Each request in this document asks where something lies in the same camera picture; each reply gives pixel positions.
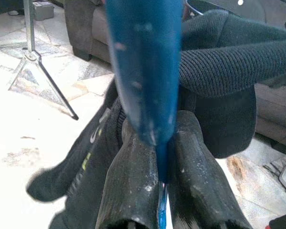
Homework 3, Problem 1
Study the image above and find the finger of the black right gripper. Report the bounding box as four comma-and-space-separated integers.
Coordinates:
180, 40, 286, 96
183, 10, 286, 48

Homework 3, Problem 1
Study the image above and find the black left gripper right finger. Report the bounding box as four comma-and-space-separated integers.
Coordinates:
167, 110, 253, 229

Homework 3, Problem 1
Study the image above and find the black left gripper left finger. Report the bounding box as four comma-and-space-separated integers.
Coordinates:
95, 117, 161, 229

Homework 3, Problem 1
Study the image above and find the black printed garment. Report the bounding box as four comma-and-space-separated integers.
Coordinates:
26, 78, 257, 229

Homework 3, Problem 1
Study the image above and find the blue plastic hanger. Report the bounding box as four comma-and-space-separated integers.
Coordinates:
104, 0, 184, 229

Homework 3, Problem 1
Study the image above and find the dark brown sofa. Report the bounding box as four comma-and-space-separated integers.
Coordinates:
64, 0, 286, 148

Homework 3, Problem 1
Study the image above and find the silver metal clothes rack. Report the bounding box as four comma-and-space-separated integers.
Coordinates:
7, 0, 80, 121

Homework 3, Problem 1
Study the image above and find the grey plastic box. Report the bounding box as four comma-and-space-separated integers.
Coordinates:
32, 0, 55, 21

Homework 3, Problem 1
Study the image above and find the black television console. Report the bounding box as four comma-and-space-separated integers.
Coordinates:
0, 0, 26, 16

